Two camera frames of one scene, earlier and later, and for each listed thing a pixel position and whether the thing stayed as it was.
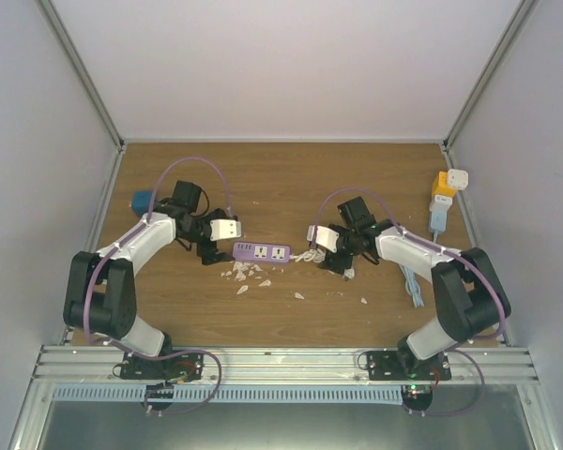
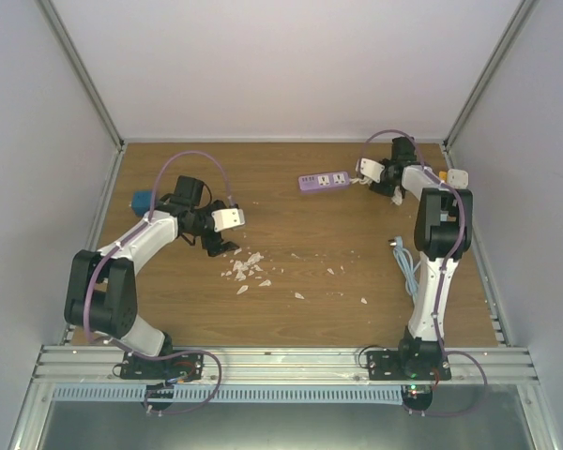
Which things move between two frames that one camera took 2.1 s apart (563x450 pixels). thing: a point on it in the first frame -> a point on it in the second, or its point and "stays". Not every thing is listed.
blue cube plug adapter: (141, 201) stays
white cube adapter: (457, 179) stays
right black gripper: (335, 263) -> (386, 191)
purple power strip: (265, 253) -> (323, 181)
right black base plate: (398, 365) stays
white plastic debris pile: (243, 269) stays
